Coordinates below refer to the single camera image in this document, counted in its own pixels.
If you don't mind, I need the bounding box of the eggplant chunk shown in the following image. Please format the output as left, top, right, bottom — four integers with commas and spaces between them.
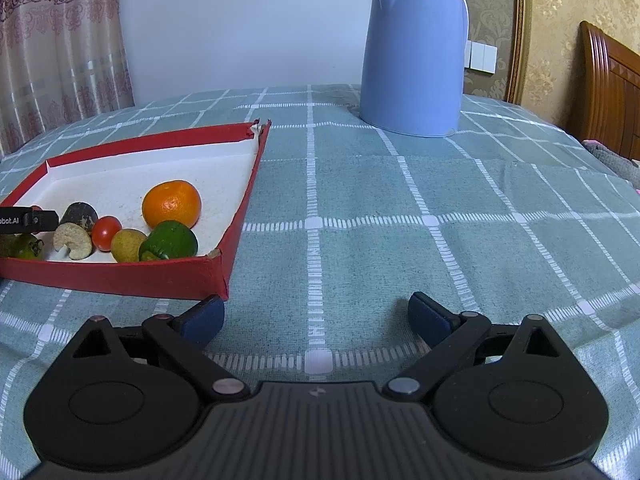
60, 202, 99, 233

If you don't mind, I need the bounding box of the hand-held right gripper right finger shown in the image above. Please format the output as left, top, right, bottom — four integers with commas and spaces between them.
382, 291, 564, 402

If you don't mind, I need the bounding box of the blue electric kettle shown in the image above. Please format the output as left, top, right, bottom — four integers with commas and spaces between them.
359, 0, 471, 138

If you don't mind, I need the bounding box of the teal checked bedsheet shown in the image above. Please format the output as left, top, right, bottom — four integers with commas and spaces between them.
0, 84, 640, 480

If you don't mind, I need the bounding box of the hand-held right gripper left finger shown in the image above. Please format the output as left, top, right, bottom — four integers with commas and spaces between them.
72, 294, 251, 402

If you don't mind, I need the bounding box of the gold frame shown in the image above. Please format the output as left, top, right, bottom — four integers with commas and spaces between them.
504, 0, 533, 106

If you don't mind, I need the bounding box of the white wall switch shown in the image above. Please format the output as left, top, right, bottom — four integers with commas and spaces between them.
464, 40, 499, 74

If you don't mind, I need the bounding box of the orange mandarin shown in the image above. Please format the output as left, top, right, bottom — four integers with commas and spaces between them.
141, 180, 202, 230

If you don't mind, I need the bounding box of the patterned beige curtain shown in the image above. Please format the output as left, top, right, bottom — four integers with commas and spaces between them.
0, 0, 136, 158

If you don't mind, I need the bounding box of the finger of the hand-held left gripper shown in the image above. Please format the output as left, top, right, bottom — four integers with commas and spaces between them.
21, 209, 59, 233

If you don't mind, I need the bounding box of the red cherry tomato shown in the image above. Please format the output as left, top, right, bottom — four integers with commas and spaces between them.
91, 215, 123, 252

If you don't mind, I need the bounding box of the grey cloth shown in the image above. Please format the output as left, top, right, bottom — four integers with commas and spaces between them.
581, 139, 640, 187

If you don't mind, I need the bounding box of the wooden headboard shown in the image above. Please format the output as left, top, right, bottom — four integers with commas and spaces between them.
567, 21, 640, 161

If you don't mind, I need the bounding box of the red cardboard box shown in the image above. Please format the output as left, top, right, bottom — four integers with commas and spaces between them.
0, 120, 272, 301

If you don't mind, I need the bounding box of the large green tomato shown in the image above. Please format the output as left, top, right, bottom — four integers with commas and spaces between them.
11, 233, 45, 261

